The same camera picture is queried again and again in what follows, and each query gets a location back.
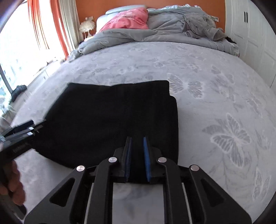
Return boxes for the black pants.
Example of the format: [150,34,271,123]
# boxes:
[35,80,179,168]

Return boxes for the dark clothing on windowsill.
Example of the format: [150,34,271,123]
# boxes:
[11,85,27,102]

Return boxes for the left hand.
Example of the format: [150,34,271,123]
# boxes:
[1,161,26,206]

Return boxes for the grey butterfly bedspread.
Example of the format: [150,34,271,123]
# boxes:
[14,42,275,221]

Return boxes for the pink pillow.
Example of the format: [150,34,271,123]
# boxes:
[99,7,149,32]

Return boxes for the white pillow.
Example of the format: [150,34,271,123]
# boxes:
[96,5,148,33]

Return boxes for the white bedside lamp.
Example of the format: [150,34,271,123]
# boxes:
[79,16,95,41]

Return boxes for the grey crumpled duvet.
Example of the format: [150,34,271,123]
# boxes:
[67,6,239,61]

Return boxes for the orange curtain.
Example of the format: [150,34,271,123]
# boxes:
[27,1,69,59]

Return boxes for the black item beside bed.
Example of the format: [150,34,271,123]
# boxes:
[225,36,237,44]

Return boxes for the white wardrobe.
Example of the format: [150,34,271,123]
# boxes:
[225,1,275,87]

